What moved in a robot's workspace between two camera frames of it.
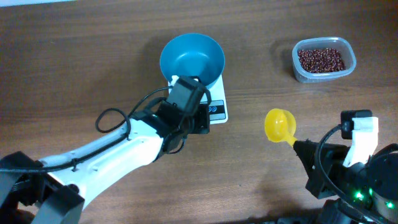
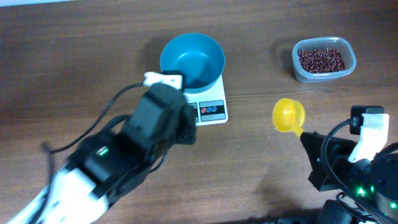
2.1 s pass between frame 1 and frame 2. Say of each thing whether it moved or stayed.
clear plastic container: stayed
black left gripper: moved
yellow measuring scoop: moved
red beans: stayed
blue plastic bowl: stayed
